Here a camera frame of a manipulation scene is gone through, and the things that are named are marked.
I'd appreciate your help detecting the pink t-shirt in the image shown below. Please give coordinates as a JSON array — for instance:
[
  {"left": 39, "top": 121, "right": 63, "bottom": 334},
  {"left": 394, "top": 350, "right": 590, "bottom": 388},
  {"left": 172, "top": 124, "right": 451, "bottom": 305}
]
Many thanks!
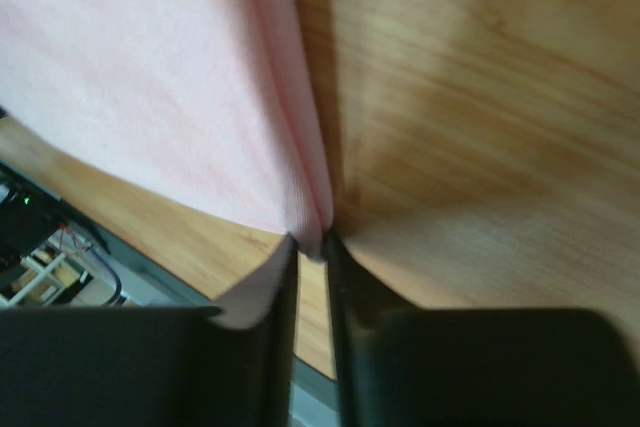
[{"left": 1, "top": 0, "right": 334, "bottom": 256}]

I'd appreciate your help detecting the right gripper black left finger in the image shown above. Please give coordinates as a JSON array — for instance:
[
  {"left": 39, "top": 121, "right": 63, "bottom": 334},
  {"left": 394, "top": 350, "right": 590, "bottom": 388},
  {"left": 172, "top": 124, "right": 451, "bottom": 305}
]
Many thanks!
[{"left": 1, "top": 237, "right": 299, "bottom": 426}]

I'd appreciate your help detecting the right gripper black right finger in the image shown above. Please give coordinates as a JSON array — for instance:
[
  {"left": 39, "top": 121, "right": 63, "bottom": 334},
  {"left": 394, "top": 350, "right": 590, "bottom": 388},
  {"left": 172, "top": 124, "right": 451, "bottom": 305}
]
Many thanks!
[{"left": 324, "top": 231, "right": 639, "bottom": 426}]

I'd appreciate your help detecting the white slotted cable duct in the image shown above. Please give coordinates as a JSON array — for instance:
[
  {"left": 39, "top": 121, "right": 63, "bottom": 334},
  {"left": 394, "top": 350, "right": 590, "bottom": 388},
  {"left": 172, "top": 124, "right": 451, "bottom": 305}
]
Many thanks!
[{"left": 1, "top": 241, "right": 125, "bottom": 308}]

